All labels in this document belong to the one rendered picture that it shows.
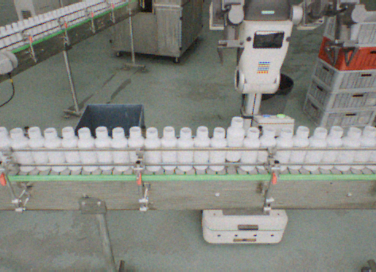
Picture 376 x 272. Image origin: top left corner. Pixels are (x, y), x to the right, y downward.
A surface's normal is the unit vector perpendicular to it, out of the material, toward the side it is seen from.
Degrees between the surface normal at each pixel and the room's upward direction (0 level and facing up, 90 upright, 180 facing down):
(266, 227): 90
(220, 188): 90
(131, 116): 90
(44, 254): 0
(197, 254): 0
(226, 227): 90
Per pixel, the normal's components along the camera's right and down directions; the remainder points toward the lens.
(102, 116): 0.00, 0.55
